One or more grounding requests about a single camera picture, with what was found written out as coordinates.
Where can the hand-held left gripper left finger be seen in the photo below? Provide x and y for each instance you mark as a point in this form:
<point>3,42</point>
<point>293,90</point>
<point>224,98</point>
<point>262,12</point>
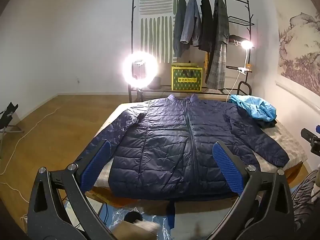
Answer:
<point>97,165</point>

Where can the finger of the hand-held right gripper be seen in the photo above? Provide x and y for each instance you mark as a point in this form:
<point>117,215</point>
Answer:
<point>310,136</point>

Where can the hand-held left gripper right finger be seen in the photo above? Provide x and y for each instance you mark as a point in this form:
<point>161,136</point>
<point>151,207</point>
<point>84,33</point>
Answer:
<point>227,167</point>

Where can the navy puffer jacket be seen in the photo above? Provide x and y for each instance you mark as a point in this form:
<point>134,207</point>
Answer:
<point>165,142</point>

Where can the black metal clothes rack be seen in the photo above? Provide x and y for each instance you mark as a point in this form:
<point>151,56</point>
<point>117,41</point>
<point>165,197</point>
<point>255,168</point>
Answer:
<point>240,22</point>

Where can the dark cloth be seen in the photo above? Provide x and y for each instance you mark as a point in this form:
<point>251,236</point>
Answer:
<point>268,123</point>

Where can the light blue jacket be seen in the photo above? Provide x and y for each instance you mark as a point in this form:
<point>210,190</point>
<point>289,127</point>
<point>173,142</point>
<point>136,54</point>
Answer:
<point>257,107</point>

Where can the black white striped cloth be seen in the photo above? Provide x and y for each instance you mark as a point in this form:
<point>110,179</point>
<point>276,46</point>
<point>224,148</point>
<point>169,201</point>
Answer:
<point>303,200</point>

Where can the clear plastic sheet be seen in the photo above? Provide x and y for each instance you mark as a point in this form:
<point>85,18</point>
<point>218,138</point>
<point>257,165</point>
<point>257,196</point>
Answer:
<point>140,217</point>

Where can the beige blurry object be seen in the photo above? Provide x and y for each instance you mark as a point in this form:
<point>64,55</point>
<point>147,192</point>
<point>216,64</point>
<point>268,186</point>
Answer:
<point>136,228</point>

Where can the small teddy bear toy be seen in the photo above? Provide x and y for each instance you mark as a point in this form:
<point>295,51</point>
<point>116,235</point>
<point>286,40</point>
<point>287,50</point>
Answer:
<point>248,66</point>

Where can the yellow green patterned box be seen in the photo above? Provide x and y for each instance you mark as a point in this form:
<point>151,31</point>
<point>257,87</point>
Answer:
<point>186,77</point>

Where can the black folding stand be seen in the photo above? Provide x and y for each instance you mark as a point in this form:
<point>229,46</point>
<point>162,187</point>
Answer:
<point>7,117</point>

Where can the yellow hanging cloth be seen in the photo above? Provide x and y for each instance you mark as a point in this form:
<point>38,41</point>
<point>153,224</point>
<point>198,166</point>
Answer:
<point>206,62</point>

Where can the white clip lamp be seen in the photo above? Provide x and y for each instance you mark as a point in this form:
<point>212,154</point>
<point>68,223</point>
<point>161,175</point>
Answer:
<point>246,47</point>

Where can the grey plaid hanging coat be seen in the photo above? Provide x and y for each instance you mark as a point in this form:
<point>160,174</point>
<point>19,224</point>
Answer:
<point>218,45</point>

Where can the black hanging coat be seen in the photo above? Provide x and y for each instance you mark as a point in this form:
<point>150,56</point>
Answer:
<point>206,27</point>

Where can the dark grey hanging jacket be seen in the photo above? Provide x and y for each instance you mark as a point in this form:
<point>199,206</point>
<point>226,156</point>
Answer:
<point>178,27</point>

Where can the blue denim hanging jacket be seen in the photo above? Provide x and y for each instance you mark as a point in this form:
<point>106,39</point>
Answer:
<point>191,20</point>

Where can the black metal bed rail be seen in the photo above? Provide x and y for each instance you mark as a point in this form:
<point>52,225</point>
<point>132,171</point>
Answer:
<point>244,87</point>

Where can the landscape wall painting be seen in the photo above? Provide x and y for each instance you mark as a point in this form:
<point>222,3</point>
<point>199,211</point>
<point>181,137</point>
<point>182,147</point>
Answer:
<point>300,47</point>

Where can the green striped wall hanging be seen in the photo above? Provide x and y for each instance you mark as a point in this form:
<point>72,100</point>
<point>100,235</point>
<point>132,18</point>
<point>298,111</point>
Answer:
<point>156,25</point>

